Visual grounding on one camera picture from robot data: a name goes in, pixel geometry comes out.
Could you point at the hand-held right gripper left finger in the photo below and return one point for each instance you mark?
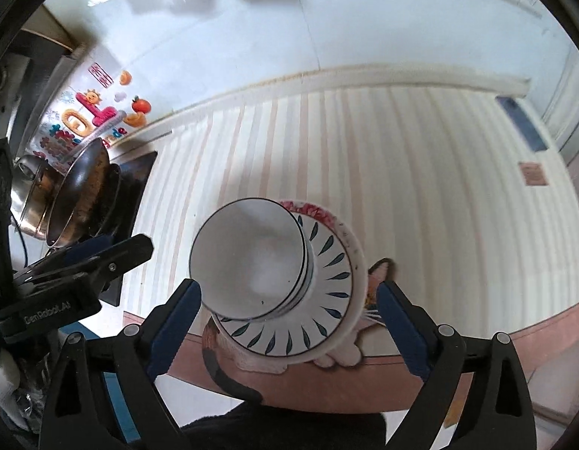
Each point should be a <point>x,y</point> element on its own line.
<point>177,323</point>

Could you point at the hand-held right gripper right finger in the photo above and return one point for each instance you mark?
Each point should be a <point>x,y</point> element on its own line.
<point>401,328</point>

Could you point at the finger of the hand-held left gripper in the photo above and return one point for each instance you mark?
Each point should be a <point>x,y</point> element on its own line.
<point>125,255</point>
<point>88,249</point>

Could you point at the blue leaf pattern plate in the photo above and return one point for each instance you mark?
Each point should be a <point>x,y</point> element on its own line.
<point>327,286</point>

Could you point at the plain white bowl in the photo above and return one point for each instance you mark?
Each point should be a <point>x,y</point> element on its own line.
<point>242,253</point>

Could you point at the white bowl with coloured print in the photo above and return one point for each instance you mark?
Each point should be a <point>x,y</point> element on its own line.
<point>307,267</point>

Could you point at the red floral rim plate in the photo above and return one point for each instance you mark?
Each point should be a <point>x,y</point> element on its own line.
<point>317,211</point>

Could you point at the metal wok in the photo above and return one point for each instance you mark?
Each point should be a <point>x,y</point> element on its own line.
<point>78,192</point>

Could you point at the black stove top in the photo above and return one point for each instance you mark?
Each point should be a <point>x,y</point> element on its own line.
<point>134,187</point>

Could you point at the steel pot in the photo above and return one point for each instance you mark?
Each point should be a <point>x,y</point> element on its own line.
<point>29,187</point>

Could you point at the pink cat print mat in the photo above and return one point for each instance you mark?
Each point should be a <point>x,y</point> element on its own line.
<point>551,337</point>

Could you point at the pink square pad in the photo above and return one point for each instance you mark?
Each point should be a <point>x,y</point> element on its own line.
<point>534,174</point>

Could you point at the dark range hood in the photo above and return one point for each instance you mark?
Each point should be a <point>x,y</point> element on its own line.
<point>41,42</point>

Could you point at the blue rag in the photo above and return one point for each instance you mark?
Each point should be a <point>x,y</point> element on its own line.
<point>523,124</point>

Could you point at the colourful wall sticker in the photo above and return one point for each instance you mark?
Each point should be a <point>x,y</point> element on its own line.
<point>92,117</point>

